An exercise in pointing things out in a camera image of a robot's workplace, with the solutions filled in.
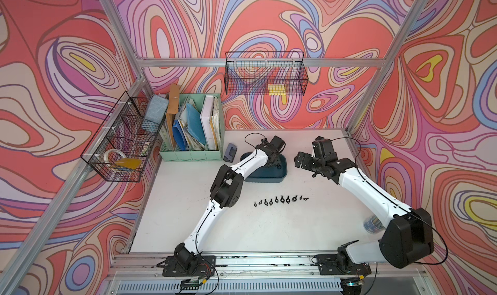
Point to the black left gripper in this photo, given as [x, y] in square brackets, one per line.
[277, 159]

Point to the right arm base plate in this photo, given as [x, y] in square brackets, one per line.
[340, 263]

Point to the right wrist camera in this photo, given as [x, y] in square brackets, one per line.
[323, 149]

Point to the black wire basket wall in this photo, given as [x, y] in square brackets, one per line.
[121, 129]
[250, 72]

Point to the yellow sticky note pad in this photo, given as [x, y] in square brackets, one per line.
[277, 90]

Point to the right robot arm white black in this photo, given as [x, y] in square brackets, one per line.
[408, 233]

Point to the green plastic file organizer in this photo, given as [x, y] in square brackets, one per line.
[205, 155]

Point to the blue folder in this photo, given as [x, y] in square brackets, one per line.
[187, 129]

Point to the brown cardboard folder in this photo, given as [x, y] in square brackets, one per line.
[173, 109]

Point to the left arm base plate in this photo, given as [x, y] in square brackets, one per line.
[201, 266]

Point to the dark teal storage box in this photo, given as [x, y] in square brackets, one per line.
[273, 174]

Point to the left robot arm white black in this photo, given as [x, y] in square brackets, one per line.
[225, 193]

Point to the black wire basket back wall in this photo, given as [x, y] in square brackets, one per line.
[250, 72]

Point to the white binder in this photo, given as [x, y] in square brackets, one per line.
[206, 116]

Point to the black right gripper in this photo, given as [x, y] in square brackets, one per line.
[305, 164]

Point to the white tape roll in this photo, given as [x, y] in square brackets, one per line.
[113, 155]

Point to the grey blue sponge pad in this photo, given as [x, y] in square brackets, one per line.
[155, 112]

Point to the grey blue hole punch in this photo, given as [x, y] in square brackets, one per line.
[230, 153]

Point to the yellow card in basket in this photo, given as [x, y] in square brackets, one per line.
[128, 164]

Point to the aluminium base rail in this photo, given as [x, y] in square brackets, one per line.
[263, 273]

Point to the black wire basket left wall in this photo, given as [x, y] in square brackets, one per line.
[121, 129]

